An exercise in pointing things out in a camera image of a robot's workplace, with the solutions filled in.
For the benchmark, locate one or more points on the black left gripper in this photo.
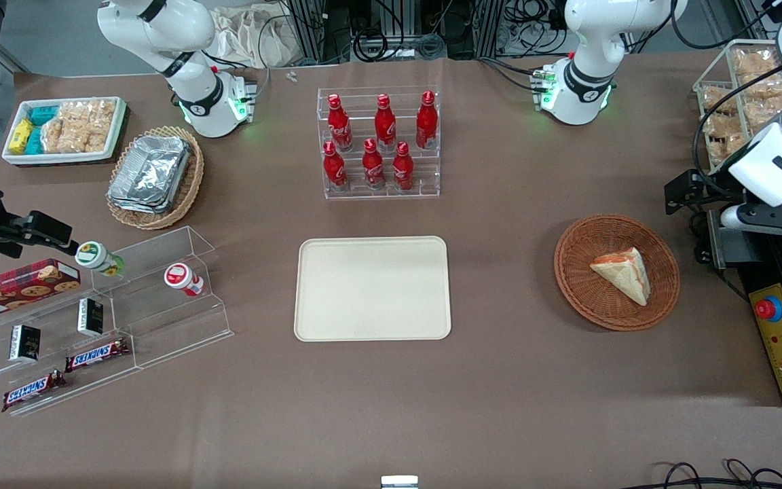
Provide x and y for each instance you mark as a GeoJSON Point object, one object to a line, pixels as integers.
{"type": "Point", "coordinates": [705, 193]}

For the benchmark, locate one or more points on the triangular sandwich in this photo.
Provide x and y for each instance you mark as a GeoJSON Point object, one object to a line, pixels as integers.
{"type": "Point", "coordinates": [625, 275]}

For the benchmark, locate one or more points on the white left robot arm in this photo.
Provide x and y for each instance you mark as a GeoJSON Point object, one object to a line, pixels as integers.
{"type": "Point", "coordinates": [588, 41]}

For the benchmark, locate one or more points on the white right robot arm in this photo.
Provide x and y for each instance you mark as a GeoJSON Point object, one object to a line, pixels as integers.
{"type": "Point", "coordinates": [160, 34]}

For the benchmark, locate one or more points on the oval light wicker basket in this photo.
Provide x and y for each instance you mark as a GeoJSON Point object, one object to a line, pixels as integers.
{"type": "Point", "coordinates": [187, 183]}

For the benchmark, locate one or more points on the round brown wicker basket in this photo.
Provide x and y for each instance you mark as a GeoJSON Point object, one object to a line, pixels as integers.
{"type": "Point", "coordinates": [578, 285]}

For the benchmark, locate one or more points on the beige plastic tray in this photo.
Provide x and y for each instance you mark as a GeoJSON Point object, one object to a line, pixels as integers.
{"type": "Point", "coordinates": [372, 288]}

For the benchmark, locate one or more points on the green capped small bottle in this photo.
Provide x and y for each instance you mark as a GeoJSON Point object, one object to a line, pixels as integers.
{"type": "Point", "coordinates": [96, 257]}

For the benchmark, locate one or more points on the clear bag of fried snacks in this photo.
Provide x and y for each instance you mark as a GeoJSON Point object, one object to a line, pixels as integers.
{"type": "Point", "coordinates": [723, 139]}
{"type": "Point", "coordinates": [768, 105]}
{"type": "Point", "coordinates": [757, 64]}
{"type": "Point", "coordinates": [717, 98]}

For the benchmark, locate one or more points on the red tartan cookie box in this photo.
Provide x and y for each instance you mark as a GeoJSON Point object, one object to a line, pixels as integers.
{"type": "Point", "coordinates": [17, 291]}

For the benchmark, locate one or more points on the white rectangular snack bin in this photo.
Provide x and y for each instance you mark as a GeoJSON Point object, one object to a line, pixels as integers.
{"type": "Point", "coordinates": [58, 158]}

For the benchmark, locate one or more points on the small black box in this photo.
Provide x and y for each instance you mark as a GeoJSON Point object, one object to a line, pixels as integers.
{"type": "Point", "coordinates": [24, 343]}
{"type": "Point", "coordinates": [90, 316]}

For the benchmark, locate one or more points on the teal snack packet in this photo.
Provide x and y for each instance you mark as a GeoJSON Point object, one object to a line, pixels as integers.
{"type": "Point", "coordinates": [43, 114]}
{"type": "Point", "coordinates": [33, 141]}

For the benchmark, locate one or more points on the yellow snack packet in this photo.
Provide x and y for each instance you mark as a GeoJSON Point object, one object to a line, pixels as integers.
{"type": "Point", "coordinates": [20, 136]}

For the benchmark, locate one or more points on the clear bag of rice crackers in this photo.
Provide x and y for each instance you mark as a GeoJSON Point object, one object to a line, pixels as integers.
{"type": "Point", "coordinates": [79, 125]}

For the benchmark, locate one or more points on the stack of foil trays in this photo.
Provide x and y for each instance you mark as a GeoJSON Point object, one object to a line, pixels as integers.
{"type": "Point", "coordinates": [150, 173]}

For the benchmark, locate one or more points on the Snickers bar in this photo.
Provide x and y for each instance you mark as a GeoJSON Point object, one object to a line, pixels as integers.
{"type": "Point", "coordinates": [96, 355]}
{"type": "Point", "coordinates": [32, 392]}

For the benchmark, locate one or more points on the red capped small bottle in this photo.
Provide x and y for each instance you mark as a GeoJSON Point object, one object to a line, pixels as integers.
{"type": "Point", "coordinates": [182, 278]}

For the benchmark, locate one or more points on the red emergency stop button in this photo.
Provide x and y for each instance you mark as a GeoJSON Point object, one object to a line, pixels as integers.
{"type": "Point", "coordinates": [768, 309]}

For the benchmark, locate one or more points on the clear acrylic stepped shelf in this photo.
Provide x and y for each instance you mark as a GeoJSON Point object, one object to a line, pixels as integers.
{"type": "Point", "coordinates": [167, 319]}

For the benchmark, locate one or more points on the clear acrylic bottle rack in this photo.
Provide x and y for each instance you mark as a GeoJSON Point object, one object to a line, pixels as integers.
{"type": "Point", "coordinates": [425, 173]}

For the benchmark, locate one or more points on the red cola bottle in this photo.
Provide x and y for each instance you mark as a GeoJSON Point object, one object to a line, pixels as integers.
{"type": "Point", "coordinates": [334, 170]}
{"type": "Point", "coordinates": [384, 125]}
{"type": "Point", "coordinates": [426, 122]}
{"type": "Point", "coordinates": [339, 125]}
{"type": "Point", "coordinates": [373, 168]}
{"type": "Point", "coordinates": [402, 170]}

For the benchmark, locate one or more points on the white plastic bag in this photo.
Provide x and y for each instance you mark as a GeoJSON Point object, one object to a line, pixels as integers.
{"type": "Point", "coordinates": [255, 34]}

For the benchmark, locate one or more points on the small metal clip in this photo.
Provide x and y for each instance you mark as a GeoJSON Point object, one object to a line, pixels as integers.
{"type": "Point", "coordinates": [290, 75]}

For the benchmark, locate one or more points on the brown table cover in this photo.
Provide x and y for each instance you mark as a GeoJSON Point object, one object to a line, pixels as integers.
{"type": "Point", "coordinates": [499, 407]}

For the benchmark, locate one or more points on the small white device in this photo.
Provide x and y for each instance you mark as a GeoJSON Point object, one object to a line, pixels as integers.
{"type": "Point", "coordinates": [399, 482]}

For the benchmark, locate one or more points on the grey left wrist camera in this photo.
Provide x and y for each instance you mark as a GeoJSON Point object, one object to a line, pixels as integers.
{"type": "Point", "coordinates": [733, 217]}

